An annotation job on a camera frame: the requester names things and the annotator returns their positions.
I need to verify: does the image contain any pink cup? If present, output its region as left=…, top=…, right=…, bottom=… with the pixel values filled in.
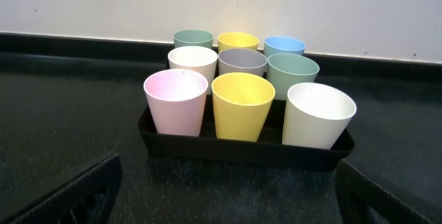
left=143, top=68, right=209, bottom=138

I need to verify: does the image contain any white cup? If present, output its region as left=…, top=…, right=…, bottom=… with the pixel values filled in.
left=281, top=82, right=357, bottom=150
left=167, top=46, right=219, bottom=95

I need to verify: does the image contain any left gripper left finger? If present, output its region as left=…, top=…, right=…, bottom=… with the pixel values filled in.
left=0, top=153, right=124, bottom=224

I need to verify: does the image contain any grey cup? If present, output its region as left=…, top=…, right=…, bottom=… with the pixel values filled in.
left=218, top=48, right=268, bottom=78

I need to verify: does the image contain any black tray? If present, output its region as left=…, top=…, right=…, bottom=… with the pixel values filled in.
left=137, top=94, right=356, bottom=171

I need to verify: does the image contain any green cup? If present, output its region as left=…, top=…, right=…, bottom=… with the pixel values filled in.
left=266, top=53, right=320, bottom=101
left=173, top=29, right=214, bottom=50

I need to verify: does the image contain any blue cup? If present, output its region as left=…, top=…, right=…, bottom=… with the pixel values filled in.
left=263, top=35, right=307, bottom=59

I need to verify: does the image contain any yellow cup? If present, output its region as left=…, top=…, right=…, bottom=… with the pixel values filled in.
left=217, top=32, right=260, bottom=53
left=211, top=72, right=276, bottom=142

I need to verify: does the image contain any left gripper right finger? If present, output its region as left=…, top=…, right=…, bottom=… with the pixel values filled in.
left=334, top=159, right=442, bottom=224

